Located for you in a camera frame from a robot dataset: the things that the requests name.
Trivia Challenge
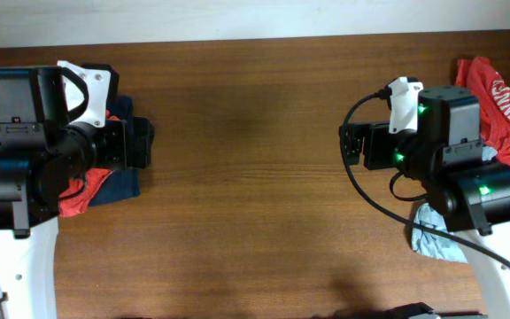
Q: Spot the light grey-blue shirt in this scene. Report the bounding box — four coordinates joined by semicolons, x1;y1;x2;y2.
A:
402;144;491;263

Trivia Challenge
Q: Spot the orange McKinney Boyd soccer shirt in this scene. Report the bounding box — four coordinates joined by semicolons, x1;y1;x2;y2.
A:
58;110;123;218

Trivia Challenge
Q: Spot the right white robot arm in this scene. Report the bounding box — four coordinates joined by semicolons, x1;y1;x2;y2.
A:
338;85;510;318

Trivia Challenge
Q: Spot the right black cable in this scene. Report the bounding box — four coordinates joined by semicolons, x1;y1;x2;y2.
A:
338;90;510;298

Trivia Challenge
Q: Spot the folded navy blue garment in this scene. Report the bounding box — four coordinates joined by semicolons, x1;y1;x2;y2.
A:
89;96;141;206

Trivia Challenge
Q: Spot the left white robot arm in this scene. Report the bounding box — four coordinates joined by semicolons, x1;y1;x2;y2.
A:
0;60;154;318

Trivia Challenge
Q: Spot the red McKinney shirt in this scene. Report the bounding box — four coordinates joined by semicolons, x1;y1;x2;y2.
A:
455;57;510;166

